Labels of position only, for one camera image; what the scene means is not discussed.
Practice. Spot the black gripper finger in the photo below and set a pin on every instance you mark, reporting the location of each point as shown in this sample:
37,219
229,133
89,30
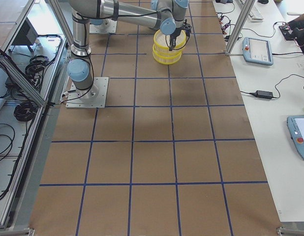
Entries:
172,44

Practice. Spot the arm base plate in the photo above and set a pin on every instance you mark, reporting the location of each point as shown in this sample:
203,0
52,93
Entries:
95,98
105,26

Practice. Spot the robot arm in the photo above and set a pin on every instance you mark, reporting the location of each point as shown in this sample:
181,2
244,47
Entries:
168,16

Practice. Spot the yellow rimmed steamer basket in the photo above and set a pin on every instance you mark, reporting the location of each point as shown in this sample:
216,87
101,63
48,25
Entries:
166,60
161,43

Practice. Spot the black power adapter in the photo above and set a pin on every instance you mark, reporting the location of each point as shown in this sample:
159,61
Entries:
263,94

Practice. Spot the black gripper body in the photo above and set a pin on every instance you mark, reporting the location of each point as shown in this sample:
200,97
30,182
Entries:
175,32

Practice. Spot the teach pendant tablet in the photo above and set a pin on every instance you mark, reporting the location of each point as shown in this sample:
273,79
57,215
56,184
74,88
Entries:
257,51

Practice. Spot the aluminium frame post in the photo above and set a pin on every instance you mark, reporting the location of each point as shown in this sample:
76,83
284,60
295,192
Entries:
239,25

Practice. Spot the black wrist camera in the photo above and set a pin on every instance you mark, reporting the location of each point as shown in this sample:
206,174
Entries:
187,28

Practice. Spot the white keyboard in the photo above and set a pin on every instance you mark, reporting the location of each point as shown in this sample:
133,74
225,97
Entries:
255,15

